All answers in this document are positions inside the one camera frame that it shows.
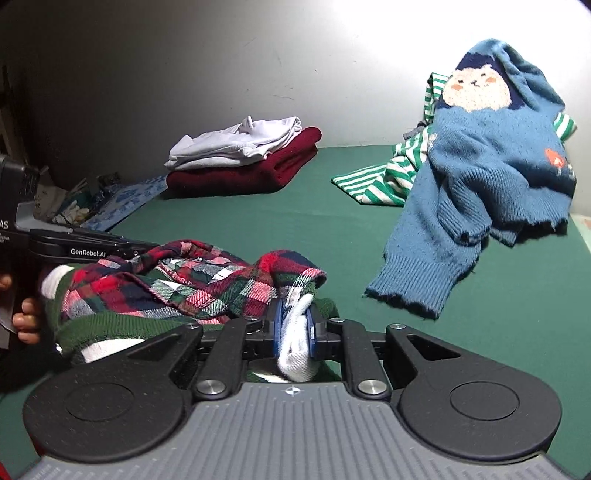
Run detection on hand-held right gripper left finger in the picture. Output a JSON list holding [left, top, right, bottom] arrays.
[[127, 300, 283, 400]]

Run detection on white gloves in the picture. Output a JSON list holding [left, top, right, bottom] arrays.
[[54, 203, 92, 226]]

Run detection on green white striped shirt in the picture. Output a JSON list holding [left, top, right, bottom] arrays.
[[331, 71, 578, 208]]

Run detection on folded white shirt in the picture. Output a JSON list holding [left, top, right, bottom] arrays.
[[165, 115, 304, 171]]

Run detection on green white striped sweater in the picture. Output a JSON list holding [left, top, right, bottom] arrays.
[[39, 239, 341, 384]]

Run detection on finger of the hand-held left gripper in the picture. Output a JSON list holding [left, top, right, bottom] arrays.
[[30, 228, 160, 267]]

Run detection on pale floral bed sheet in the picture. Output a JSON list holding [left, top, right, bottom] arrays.
[[570, 213, 591, 260]]

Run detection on blue knit sweater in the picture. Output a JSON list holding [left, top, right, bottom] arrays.
[[365, 39, 578, 320]]

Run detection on person's left hand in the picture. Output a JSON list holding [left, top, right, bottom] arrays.
[[0, 273, 45, 345]]

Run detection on blue patterned towel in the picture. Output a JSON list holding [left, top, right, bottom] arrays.
[[81, 175, 168, 232]]

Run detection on folded dark red sweater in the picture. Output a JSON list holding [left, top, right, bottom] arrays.
[[166, 127, 322, 199]]

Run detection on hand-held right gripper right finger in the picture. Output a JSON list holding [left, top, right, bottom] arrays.
[[306, 304, 463, 400]]

